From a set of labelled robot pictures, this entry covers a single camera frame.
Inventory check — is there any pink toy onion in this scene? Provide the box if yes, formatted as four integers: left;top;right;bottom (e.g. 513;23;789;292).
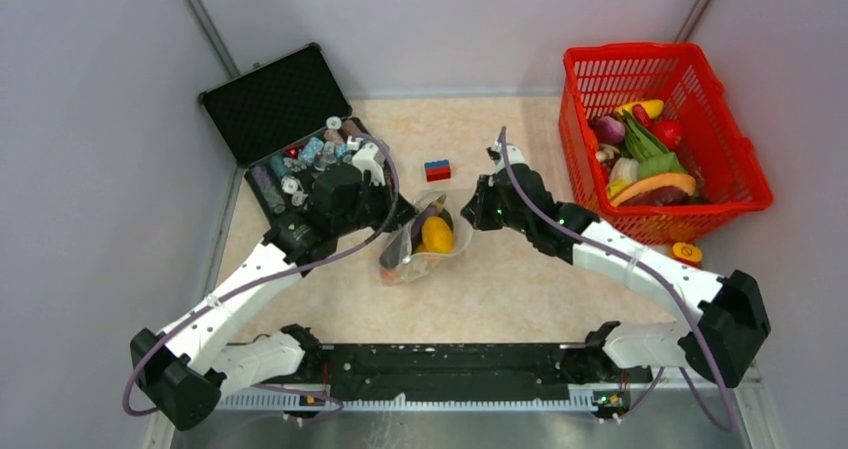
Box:
592;115;627;145

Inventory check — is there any purple toy eggplant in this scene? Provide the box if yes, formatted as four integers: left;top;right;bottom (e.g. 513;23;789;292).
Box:
378;193;454;270

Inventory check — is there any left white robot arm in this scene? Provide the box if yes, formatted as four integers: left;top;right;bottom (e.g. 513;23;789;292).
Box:
121;135;404;430

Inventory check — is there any red plastic basket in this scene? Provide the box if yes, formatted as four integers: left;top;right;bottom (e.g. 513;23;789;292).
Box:
558;42;773;244

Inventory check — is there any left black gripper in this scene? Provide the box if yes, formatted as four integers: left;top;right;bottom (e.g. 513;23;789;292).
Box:
335;173;420;237

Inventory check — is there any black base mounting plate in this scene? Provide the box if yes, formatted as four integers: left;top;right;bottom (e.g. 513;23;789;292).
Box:
258;343;654;404

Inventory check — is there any yellow toy pepper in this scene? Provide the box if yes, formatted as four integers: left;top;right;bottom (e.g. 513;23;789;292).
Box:
614;99;665;119

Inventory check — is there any red blue toy brick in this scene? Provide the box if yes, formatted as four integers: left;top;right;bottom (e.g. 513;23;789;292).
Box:
424;159;452;182

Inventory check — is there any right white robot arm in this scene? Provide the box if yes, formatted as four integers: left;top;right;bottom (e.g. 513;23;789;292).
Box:
461;142;771;388

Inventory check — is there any clear zip top bag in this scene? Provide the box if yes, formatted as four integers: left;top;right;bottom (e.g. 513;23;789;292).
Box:
378;189;472;285

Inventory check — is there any red toy chili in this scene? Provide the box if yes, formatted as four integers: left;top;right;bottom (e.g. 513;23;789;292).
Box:
631;104;653;128

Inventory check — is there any red yellow emergency button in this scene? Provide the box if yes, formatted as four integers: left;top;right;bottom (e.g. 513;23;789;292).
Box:
670;242;704;268

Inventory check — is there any red toy tomato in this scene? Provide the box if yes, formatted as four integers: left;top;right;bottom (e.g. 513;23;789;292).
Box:
650;119;685;151

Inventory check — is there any black poker chip case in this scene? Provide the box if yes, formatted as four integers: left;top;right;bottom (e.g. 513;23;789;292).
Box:
199;43;368;227

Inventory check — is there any toy ham slice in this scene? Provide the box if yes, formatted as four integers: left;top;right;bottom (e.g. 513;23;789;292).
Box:
609;172;696;207

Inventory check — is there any green toy leaf vegetable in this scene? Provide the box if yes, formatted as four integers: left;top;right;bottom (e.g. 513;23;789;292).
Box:
622;111;688;179

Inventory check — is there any aluminium frame rail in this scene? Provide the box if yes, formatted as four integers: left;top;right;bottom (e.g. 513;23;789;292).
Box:
142;343;763;413

